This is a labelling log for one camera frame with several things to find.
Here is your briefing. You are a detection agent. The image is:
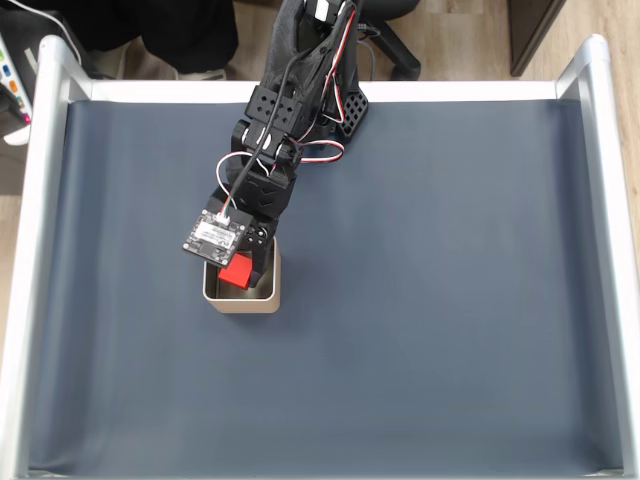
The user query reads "red cube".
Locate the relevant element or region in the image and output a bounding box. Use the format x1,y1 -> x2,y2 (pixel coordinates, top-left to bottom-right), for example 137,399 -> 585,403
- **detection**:
217,253 -> 254,292

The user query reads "square metal tin container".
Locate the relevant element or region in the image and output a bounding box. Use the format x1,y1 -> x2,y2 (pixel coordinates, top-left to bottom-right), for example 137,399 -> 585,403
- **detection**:
201,235 -> 283,316

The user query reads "black office chair base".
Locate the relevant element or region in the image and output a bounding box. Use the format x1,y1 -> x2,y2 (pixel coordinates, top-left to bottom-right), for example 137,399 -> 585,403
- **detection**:
355,0 -> 423,82

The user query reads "blue-grey table mat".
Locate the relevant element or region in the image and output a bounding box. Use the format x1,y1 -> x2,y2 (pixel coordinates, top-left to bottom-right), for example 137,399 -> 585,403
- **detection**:
27,98 -> 627,477

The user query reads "person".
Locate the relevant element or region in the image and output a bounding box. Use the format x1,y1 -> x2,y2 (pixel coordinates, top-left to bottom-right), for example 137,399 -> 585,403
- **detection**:
64,0 -> 239,81

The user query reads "white device with coloured buttons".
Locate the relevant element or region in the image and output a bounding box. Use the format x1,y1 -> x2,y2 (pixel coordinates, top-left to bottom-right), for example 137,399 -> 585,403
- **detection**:
0,34 -> 39,147

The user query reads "dark cabinet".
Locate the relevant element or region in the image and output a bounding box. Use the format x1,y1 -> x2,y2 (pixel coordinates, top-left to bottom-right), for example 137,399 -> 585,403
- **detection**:
508,0 -> 569,78

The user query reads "camera circuit board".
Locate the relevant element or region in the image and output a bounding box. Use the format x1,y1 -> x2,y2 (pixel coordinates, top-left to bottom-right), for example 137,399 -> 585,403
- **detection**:
180,207 -> 248,269

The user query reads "black camera cable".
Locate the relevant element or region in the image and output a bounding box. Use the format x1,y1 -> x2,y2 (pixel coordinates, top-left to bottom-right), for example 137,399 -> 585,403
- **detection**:
222,0 -> 356,216

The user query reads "red white black servo wire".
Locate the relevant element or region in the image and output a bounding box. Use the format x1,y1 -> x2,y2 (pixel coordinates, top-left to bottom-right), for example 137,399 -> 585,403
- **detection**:
215,152 -> 262,212
293,0 -> 359,167

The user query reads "grey cable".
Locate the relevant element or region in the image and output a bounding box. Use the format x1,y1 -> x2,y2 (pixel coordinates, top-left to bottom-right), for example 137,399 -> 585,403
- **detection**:
356,20 -> 382,82

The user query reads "aluminium table frame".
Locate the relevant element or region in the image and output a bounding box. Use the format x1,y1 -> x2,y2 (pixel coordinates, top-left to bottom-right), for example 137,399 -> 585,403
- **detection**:
0,33 -> 640,480

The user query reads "white cable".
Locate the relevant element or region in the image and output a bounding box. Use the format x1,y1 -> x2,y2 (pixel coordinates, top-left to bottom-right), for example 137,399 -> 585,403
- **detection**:
0,0 -> 84,66

